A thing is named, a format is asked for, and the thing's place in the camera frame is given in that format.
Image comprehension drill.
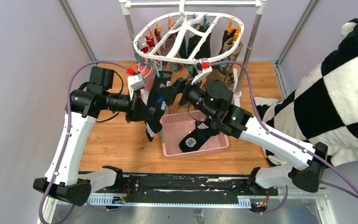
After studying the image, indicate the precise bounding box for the black white checkered blanket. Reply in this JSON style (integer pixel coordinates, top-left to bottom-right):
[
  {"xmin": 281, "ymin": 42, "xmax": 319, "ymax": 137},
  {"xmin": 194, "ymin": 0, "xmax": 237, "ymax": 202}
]
[{"xmin": 254, "ymin": 18, "xmax": 358, "ymax": 166}]

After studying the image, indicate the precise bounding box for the white metal drying rack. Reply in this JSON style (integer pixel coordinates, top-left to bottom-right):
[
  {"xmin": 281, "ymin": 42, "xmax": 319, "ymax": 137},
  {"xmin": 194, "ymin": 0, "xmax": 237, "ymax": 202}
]
[{"xmin": 120, "ymin": 0, "xmax": 267, "ymax": 106}]

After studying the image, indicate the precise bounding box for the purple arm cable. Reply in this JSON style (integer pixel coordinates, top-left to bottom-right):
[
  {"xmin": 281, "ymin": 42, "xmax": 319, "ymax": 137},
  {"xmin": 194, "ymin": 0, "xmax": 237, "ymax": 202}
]
[
  {"xmin": 38, "ymin": 60, "xmax": 133, "ymax": 224},
  {"xmin": 208, "ymin": 61, "xmax": 358, "ymax": 216}
]

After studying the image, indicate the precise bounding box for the dark green sock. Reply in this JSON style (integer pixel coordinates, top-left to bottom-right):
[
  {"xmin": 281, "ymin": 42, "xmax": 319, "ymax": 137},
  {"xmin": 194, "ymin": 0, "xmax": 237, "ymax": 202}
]
[{"xmin": 179, "ymin": 26, "xmax": 213, "ymax": 60}]

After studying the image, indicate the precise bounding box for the pink plastic basket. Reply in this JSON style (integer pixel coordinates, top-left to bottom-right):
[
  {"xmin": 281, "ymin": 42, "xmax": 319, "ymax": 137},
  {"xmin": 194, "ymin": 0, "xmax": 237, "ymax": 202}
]
[{"xmin": 160, "ymin": 111, "xmax": 229, "ymax": 159}]

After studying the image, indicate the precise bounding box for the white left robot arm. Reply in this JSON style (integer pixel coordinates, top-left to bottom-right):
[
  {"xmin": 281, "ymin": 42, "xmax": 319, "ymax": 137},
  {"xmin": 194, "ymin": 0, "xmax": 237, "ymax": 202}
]
[{"xmin": 33, "ymin": 66, "xmax": 154, "ymax": 206}]

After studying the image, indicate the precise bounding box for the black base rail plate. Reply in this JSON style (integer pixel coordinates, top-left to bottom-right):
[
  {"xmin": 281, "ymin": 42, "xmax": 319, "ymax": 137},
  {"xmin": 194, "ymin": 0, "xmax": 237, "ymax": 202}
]
[{"xmin": 98, "ymin": 173, "xmax": 278, "ymax": 205}]

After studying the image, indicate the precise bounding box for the white oval clip hanger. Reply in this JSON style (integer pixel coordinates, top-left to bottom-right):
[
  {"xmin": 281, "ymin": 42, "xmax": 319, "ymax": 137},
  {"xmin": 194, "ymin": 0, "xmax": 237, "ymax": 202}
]
[{"xmin": 132, "ymin": 12, "xmax": 244, "ymax": 65}]

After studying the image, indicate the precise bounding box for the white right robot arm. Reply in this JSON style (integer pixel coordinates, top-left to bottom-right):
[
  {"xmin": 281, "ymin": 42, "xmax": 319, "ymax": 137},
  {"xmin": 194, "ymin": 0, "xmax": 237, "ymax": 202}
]
[{"xmin": 157, "ymin": 78, "xmax": 328, "ymax": 195}]

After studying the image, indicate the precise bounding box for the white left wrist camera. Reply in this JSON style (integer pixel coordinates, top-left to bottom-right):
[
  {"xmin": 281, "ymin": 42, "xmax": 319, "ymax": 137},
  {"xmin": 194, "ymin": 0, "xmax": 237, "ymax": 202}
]
[{"xmin": 127, "ymin": 73, "xmax": 145, "ymax": 99}]

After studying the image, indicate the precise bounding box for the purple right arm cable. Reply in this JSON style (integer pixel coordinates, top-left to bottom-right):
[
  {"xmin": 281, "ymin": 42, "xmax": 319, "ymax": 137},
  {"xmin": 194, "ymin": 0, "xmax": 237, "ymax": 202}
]
[{"xmin": 208, "ymin": 61, "xmax": 358, "ymax": 216}]

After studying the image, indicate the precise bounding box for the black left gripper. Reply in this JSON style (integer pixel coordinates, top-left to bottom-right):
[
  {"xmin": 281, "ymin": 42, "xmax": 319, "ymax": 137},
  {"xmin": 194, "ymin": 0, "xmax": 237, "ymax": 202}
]
[{"xmin": 103, "ymin": 87, "xmax": 155, "ymax": 122}]

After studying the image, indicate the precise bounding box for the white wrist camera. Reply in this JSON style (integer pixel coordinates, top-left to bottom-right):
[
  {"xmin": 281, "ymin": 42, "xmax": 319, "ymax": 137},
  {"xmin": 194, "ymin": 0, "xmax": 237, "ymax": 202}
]
[
  {"xmin": 191, "ymin": 58, "xmax": 213, "ymax": 85},
  {"xmin": 127, "ymin": 73, "xmax": 145, "ymax": 99}
]

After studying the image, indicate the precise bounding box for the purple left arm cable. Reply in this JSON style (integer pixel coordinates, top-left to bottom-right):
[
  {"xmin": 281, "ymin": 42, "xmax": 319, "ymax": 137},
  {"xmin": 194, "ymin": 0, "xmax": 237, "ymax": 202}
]
[{"xmin": 38, "ymin": 60, "xmax": 133, "ymax": 224}]

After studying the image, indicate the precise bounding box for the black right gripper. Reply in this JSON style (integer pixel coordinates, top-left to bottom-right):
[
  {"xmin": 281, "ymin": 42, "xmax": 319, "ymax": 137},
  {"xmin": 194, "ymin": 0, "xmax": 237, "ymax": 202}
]
[{"xmin": 156, "ymin": 74, "xmax": 217, "ymax": 121}]

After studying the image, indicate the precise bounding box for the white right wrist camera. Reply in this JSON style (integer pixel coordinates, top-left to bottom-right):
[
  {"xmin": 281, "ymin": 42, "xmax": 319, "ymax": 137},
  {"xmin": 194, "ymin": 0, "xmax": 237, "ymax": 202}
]
[{"xmin": 191, "ymin": 58, "xmax": 213, "ymax": 85}]

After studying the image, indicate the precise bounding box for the red white striped sock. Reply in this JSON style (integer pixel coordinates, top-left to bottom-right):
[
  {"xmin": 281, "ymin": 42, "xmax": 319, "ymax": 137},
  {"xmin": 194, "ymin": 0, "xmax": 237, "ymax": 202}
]
[{"xmin": 138, "ymin": 35, "xmax": 156, "ymax": 53}]

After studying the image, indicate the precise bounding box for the brown argyle sock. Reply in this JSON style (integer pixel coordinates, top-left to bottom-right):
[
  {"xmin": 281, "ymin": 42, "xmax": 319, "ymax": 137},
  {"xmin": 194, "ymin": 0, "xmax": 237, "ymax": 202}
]
[{"xmin": 222, "ymin": 38, "xmax": 244, "ymax": 87}]

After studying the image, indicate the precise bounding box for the pink sock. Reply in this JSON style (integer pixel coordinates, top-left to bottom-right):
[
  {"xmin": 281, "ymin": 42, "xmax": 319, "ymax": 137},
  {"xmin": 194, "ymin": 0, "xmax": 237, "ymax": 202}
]
[{"xmin": 137, "ymin": 63, "xmax": 156, "ymax": 103}]

